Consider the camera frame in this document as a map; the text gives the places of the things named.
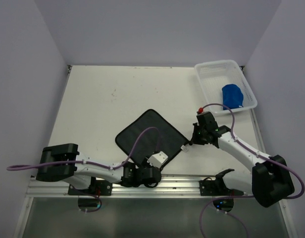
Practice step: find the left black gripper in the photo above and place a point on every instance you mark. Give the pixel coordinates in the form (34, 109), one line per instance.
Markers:
(145, 162)

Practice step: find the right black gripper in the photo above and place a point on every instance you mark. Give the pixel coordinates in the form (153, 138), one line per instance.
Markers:
(194, 140)

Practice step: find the blue towel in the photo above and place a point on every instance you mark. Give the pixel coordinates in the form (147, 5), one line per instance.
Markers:
(232, 96)

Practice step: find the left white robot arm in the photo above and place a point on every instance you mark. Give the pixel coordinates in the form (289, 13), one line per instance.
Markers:
(65, 163)

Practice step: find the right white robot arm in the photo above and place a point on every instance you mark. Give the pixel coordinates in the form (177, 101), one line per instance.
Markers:
(268, 181)

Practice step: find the white plastic basket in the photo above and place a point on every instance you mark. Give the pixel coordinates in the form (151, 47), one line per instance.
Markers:
(214, 75)

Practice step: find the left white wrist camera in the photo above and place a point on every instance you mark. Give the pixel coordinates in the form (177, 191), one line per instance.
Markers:
(158, 159)

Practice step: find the aluminium frame rail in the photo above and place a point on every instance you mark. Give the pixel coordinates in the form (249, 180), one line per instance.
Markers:
(171, 186)

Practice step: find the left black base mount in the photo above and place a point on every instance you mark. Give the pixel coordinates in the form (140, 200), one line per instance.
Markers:
(96, 188)

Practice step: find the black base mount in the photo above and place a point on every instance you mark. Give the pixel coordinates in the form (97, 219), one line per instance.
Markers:
(96, 188)
(210, 187)

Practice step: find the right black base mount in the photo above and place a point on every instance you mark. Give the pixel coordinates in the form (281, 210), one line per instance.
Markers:
(210, 187)

